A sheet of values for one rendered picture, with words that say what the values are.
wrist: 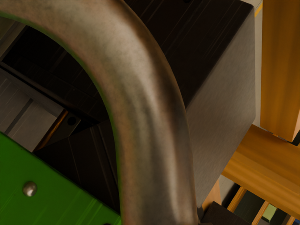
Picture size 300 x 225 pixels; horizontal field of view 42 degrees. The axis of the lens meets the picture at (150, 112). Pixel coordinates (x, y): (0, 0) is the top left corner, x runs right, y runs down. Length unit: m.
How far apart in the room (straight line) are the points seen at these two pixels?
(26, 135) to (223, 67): 0.46
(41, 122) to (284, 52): 0.46
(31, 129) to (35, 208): 0.47
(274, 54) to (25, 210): 0.53
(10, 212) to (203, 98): 0.20
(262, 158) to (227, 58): 0.68
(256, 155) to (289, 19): 0.52
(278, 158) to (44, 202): 0.82
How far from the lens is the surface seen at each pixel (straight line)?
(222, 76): 0.41
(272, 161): 1.06
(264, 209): 8.88
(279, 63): 0.74
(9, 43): 0.37
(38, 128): 0.78
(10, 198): 0.32
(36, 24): 0.16
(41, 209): 0.31
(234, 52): 0.41
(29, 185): 0.31
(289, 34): 0.65
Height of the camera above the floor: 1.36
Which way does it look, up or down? 24 degrees down
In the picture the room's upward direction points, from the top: 119 degrees clockwise
